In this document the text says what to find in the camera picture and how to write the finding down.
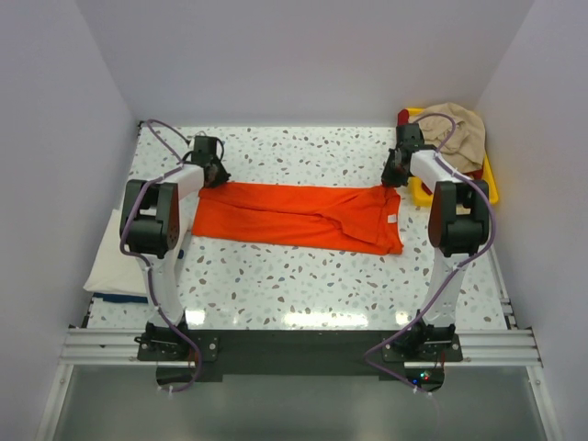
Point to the dark red t shirt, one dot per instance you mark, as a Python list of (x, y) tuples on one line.
[(403, 117)]

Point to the beige t shirt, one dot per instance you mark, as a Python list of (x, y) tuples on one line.
[(435, 129)]

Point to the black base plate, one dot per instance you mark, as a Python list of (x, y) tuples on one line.
[(419, 355)]

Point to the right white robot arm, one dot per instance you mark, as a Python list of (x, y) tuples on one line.
[(459, 226)]

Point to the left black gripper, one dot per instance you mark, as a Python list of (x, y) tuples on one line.
[(222, 177)]

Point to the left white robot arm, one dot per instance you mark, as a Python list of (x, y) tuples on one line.
[(151, 225)]

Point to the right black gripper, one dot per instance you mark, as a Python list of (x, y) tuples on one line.
[(388, 178)]

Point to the yellow plastic tray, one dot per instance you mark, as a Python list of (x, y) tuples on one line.
[(422, 195)]

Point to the aluminium frame rail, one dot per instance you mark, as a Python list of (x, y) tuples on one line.
[(100, 347)]

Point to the folded cream t shirt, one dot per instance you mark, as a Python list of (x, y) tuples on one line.
[(110, 237)]

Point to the orange t shirt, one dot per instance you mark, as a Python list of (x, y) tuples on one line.
[(350, 219)]

